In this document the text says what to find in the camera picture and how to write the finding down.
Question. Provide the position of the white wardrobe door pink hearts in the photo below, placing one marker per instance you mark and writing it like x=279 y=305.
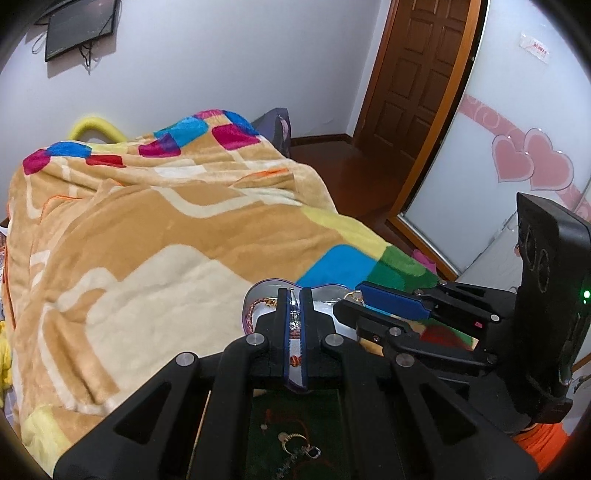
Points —
x=498 y=152

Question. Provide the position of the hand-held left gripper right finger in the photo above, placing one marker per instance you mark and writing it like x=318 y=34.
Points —
x=304 y=323

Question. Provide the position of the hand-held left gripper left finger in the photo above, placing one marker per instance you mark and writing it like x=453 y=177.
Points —
x=286 y=323

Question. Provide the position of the wall-mounted television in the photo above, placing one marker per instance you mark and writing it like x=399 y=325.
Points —
x=81 y=25

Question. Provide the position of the purple heart-shaped jewelry box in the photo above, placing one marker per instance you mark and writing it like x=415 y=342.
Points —
x=258 y=300

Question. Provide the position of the white paper sticker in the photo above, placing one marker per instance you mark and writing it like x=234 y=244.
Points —
x=535 y=46

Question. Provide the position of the gold hoop earring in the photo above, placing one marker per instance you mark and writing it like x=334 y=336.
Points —
x=291 y=439

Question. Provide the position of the dark grey pillow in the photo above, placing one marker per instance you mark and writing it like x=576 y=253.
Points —
x=277 y=129

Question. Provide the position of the person's right forearm orange sleeve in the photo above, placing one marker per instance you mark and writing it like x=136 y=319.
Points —
x=542 y=441

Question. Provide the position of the brown wooden door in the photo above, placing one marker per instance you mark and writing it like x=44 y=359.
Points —
x=415 y=78

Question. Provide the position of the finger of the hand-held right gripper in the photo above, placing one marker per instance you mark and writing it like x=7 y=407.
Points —
x=392 y=301
x=364 y=318

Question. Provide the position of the colourful printed blanket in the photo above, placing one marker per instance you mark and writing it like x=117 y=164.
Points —
x=152 y=230

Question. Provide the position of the green lined jewelry tray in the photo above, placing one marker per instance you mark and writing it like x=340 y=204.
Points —
x=295 y=415

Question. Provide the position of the yellow foam tube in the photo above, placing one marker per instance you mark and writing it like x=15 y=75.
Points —
x=94 y=125

